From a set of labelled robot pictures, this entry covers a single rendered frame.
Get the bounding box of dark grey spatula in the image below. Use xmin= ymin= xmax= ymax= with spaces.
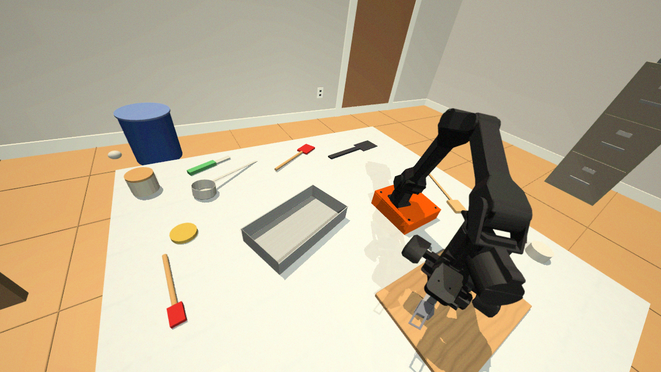
xmin=328 ymin=141 xmax=377 ymax=159

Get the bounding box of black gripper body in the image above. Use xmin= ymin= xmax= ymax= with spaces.
xmin=401 ymin=235 xmax=501 ymax=317

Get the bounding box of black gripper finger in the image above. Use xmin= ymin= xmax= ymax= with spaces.
xmin=421 ymin=263 xmax=432 ymax=280

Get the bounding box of yellow flat disc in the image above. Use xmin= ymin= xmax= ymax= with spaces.
xmin=169 ymin=223 xmax=198 ymax=244

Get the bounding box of grey canister with orange lid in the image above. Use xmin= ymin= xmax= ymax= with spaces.
xmin=123 ymin=167 xmax=160 ymax=197

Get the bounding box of short grey cylinder with cream top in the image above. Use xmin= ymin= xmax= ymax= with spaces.
xmin=525 ymin=241 xmax=554 ymax=263

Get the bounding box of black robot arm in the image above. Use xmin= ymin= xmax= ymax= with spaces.
xmin=388 ymin=108 xmax=533 ymax=310

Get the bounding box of grey saucepan with long handle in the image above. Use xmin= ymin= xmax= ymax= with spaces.
xmin=192 ymin=160 xmax=257 ymax=199

